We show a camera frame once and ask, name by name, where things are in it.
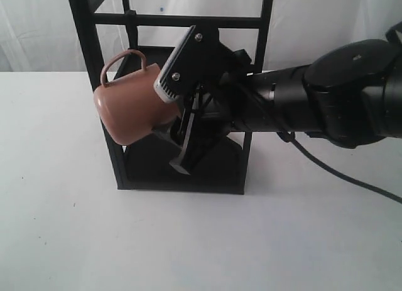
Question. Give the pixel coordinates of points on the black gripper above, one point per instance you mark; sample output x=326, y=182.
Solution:
x=194, y=76

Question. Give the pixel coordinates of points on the pink mug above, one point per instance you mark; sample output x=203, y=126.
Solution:
x=128, y=106

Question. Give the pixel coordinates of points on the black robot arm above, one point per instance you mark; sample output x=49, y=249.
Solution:
x=351, y=96

